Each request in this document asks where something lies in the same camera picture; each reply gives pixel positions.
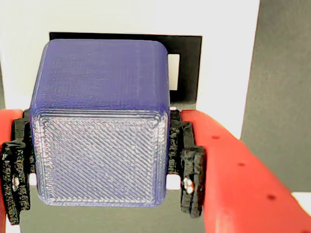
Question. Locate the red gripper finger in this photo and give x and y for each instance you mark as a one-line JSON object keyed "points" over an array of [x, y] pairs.
{"points": [[238, 189], [12, 126]]}

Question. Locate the blue cube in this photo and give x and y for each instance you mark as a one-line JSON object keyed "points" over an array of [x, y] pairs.
{"points": [[102, 133]]}

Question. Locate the black white marker board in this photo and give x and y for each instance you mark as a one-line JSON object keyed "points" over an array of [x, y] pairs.
{"points": [[279, 97]]}

